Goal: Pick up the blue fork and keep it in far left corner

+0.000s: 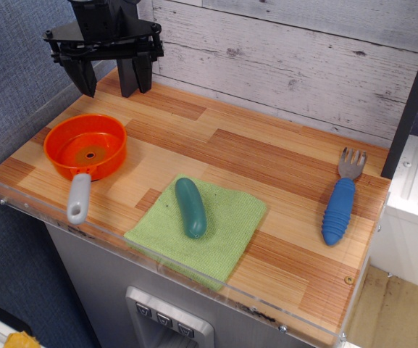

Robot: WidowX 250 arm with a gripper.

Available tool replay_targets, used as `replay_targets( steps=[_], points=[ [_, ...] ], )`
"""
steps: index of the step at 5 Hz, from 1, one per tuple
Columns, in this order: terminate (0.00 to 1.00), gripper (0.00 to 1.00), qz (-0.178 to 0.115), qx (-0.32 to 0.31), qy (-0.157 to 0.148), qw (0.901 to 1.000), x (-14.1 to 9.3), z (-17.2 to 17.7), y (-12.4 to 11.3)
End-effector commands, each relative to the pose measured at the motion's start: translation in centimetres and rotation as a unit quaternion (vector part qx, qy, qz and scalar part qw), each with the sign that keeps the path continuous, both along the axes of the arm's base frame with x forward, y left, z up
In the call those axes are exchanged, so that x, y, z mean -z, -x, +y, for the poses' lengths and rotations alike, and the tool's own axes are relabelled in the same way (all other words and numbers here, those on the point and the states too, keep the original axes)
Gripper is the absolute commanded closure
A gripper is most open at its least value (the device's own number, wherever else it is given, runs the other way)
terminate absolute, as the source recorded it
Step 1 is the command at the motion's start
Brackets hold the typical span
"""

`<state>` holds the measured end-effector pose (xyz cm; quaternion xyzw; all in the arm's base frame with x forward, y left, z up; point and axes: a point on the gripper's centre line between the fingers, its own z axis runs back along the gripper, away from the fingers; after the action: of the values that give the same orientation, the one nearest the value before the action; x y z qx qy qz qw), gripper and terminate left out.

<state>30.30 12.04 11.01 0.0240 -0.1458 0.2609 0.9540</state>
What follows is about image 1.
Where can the blue handled metal fork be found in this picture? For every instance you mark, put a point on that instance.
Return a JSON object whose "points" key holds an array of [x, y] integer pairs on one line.
{"points": [[338, 211]]}

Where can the green cloth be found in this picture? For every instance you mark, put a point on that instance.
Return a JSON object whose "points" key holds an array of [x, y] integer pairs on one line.
{"points": [[232, 218]]}

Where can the silver control panel with buttons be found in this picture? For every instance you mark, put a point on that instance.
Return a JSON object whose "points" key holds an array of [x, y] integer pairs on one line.
{"points": [[158, 323]]}

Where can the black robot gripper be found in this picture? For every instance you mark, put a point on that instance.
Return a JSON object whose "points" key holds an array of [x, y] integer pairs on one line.
{"points": [[105, 30]]}

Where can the green toy cucumber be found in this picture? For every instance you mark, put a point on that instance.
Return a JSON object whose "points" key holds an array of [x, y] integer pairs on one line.
{"points": [[191, 207]]}

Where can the black vertical post right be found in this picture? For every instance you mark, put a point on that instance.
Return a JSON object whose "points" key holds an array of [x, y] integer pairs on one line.
{"points": [[402, 132]]}

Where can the orange toy pan grey handle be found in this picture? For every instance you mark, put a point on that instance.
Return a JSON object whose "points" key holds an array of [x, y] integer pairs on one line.
{"points": [[83, 149]]}

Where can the clear acrylic guard rail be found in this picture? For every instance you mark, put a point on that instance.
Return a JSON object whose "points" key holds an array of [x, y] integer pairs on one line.
{"points": [[271, 124]]}

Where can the yellow object at corner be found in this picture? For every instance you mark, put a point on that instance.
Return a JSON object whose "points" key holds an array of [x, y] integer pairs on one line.
{"points": [[21, 340]]}

